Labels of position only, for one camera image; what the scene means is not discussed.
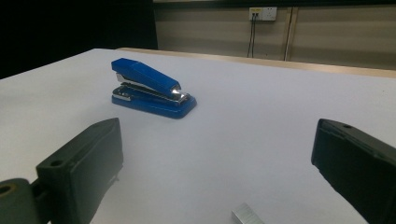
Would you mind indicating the silver staple strip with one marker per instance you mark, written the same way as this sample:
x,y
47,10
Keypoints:
x,y
246,216

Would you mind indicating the white wall socket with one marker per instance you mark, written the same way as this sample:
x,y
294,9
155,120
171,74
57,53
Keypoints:
x,y
267,14

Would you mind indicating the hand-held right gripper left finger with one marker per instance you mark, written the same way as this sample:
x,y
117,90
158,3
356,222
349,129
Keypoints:
x,y
84,161

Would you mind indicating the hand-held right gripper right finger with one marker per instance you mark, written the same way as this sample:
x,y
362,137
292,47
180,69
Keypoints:
x,y
358,168

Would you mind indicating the blue stapler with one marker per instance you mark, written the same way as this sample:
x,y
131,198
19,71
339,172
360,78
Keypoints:
x,y
146,76

